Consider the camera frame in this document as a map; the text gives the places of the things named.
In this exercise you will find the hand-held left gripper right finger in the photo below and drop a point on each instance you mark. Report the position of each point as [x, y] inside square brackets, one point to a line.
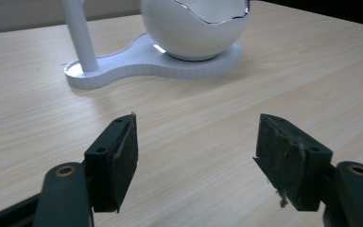
[291, 164]

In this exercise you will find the white desk lamp with egg-shaped holder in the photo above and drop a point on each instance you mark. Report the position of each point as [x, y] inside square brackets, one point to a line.
[182, 38]

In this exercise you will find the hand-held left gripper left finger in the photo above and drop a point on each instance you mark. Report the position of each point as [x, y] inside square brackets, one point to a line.
[113, 164]

